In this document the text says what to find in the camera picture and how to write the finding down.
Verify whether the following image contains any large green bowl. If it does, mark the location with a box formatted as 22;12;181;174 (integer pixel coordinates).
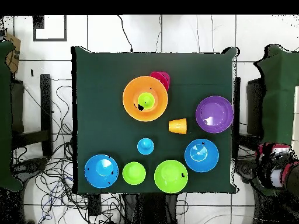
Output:
154;159;189;194

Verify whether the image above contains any orange plastic cup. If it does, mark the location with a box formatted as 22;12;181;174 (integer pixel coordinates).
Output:
168;118;187;135

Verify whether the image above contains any black metal frame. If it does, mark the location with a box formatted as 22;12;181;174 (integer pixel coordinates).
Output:
11;73;53;157

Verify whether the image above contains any dark green tablecloth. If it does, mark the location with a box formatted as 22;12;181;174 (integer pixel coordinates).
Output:
71;45;240;195

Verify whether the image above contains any black floor frame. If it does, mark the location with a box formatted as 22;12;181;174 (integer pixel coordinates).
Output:
32;15;68;42

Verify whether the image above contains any dark grey stand foot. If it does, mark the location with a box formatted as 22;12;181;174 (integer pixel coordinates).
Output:
234;160;258;184
11;157;48;183

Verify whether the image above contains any purple shallow bowl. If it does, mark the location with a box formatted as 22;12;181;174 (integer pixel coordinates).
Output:
195;95;235;134

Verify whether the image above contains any blue plastic bowl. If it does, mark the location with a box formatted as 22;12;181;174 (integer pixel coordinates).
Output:
184;138;220;173
84;154;119;189

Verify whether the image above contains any black cable with plug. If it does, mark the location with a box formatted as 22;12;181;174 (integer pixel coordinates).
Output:
117;15;134;53

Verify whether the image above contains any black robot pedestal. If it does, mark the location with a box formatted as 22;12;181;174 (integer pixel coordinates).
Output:
123;192;178;224

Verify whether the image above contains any blue plastic cup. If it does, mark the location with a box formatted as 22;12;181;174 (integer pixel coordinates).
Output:
137;138;155;156

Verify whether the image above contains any small green bowl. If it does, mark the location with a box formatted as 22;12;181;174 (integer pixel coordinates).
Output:
121;161;147;186

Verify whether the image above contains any green plastic cup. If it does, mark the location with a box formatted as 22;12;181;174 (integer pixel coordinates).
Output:
137;92;156;110

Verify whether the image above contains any small pink-red bowl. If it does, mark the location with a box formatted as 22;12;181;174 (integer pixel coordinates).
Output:
149;71;171;92

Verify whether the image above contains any tangle of black cables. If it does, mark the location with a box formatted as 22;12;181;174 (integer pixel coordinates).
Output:
11;79;124;224

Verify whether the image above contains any large yellow-orange bowl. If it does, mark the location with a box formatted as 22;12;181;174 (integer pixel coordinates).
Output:
122;75;169;123

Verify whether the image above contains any cardboard box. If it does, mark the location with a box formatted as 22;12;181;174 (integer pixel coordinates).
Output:
5;34;22;74

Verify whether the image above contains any green cloth side table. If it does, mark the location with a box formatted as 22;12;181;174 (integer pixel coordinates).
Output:
253;43;299;197
0;40;23;193

